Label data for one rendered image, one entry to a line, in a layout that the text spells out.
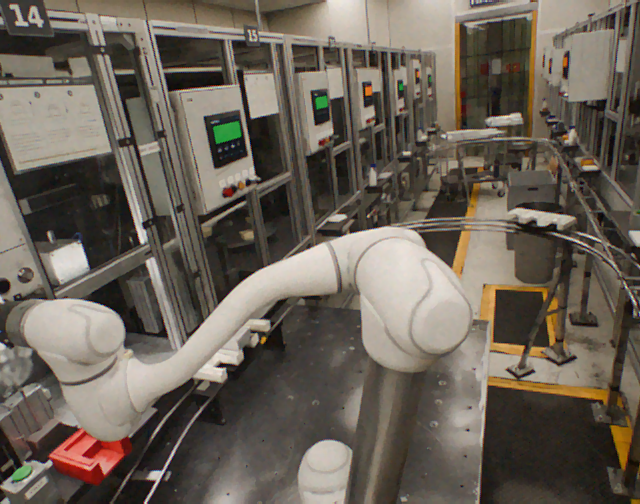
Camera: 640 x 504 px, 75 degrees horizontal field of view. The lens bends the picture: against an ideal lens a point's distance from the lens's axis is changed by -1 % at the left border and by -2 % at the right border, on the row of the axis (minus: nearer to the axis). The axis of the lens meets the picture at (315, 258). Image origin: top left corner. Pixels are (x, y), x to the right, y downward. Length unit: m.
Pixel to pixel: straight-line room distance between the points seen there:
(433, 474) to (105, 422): 0.92
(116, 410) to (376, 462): 0.47
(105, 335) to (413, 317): 0.49
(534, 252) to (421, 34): 6.16
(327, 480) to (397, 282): 0.59
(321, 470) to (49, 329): 0.64
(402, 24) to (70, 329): 8.88
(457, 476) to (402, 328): 0.87
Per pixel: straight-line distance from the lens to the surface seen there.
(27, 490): 1.25
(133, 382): 0.86
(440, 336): 0.61
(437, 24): 9.20
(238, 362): 1.64
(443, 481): 1.40
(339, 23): 9.66
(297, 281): 0.76
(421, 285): 0.60
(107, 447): 1.39
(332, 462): 1.08
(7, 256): 1.24
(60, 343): 0.80
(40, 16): 1.40
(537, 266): 3.93
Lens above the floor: 1.75
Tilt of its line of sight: 22 degrees down
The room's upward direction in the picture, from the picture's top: 8 degrees counter-clockwise
